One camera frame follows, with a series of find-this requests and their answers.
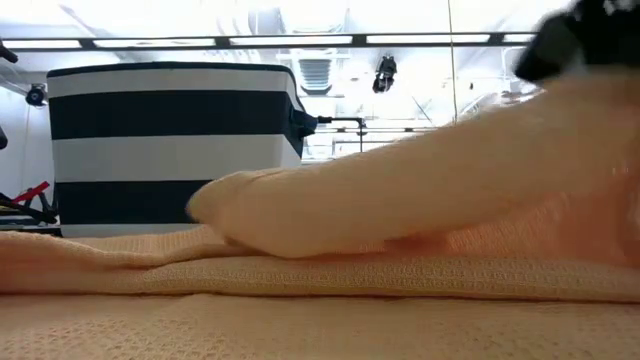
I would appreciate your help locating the pale orange waffle towel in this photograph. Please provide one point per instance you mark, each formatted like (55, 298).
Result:
(350, 210)

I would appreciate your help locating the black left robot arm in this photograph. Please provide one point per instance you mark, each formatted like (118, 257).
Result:
(6, 52)

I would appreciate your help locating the grey ceiling air vent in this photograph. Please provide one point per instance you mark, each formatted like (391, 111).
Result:
(315, 75)

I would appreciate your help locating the thin black stand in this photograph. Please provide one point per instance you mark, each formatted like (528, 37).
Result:
(325, 119)

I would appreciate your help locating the navy white striped fabric bin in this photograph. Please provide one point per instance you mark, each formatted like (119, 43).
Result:
(150, 155)

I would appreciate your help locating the small black round fixture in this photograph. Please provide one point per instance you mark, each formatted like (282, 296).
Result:
(36, 95)

